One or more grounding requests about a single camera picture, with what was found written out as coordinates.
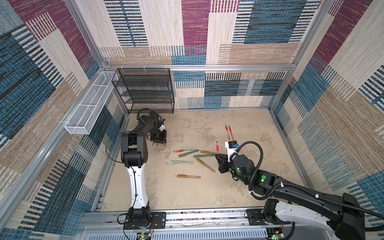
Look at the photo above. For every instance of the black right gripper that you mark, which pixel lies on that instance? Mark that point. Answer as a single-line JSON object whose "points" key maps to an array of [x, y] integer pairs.
{"points": [[223, 158]]}

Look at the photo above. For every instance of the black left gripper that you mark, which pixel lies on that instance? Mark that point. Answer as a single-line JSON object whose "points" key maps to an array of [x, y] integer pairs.
{"points": [[162, 139]]}

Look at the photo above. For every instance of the red pen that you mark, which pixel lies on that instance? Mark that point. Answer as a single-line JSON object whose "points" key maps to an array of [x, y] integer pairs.
{"points": [[231, 134], [180, 151], [217, 147], [228, 134]]}

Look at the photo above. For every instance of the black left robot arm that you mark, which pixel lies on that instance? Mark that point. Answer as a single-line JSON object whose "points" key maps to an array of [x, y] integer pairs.
{"points": [[135, 154]]}

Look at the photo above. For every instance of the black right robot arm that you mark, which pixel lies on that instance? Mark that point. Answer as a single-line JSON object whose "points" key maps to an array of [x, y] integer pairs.
{"points": [[344, 214]]}

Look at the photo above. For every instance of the brown pen diagonal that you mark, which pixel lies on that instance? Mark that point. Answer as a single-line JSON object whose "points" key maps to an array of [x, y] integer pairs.
{"points": [[206, 165]]}

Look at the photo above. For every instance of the dark green pen left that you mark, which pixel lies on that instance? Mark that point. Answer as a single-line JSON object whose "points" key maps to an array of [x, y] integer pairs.
{"points": [[188, 153]]}

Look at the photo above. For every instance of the dark green pen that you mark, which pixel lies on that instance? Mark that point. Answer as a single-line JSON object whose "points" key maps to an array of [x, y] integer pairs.
{"points": [[203, 156], [188, 153]]}

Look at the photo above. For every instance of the brown pen upper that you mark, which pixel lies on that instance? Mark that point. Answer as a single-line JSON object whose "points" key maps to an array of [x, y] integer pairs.
{"points": [[208, 152]]}

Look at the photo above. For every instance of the dark green pen right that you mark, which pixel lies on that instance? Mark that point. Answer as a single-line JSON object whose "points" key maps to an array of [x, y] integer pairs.
{"points": [[203, 156]]}

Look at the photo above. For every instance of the light green marker lower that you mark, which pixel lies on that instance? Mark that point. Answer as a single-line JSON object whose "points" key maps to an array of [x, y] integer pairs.
{"points": [[181, 162]]}

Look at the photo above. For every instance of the gold marker bottom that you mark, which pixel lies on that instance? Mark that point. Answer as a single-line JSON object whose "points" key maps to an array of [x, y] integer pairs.
{"points": [[188, 176]]}

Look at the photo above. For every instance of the black wire mesh shelf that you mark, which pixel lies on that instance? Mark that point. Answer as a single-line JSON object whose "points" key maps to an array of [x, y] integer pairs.
{"points": [[150, 88]]}

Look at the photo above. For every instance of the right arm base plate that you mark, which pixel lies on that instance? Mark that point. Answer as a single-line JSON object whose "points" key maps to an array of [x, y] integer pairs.
{"points": [[268, 216]]}

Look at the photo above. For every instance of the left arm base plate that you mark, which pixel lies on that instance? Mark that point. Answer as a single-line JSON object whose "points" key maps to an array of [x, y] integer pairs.
{"points": [[146, 221]]}

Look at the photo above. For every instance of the white wire mesh basket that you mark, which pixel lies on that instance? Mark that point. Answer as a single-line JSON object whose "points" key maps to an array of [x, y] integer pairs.
{"points": [[87, 112]]}

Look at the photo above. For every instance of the aluminium front rail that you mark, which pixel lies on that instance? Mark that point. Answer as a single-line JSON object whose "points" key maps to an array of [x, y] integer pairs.
{"points": [[197, 224]]}

